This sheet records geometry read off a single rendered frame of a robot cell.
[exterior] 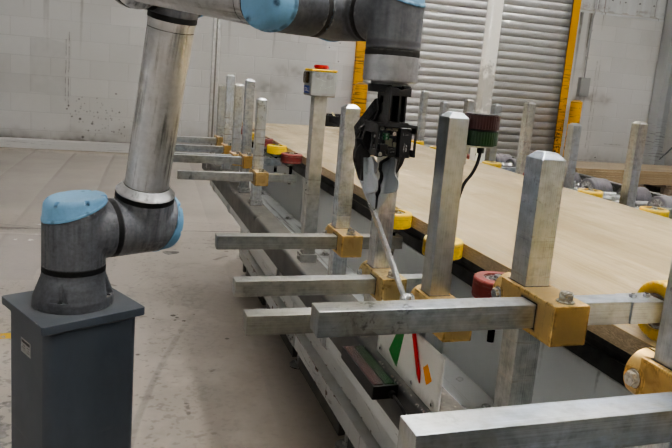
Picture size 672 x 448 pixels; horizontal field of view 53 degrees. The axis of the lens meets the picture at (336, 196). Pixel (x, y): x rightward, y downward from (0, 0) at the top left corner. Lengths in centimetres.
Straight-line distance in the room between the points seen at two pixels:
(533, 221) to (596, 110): 1021
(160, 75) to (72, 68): 734
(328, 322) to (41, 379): 111
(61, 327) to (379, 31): 101
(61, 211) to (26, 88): 740
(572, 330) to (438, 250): 32
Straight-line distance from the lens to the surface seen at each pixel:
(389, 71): 108
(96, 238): 171
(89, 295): 173
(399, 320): 77
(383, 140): 109
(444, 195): 107
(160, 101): 167
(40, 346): 172
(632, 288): 124
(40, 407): 179
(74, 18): 898
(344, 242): 150
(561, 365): 120
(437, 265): 110
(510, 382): 92
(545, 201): 86
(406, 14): 109
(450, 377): 144
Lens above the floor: 121
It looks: 10 degrees down
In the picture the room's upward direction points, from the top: 5 degrees clockwise
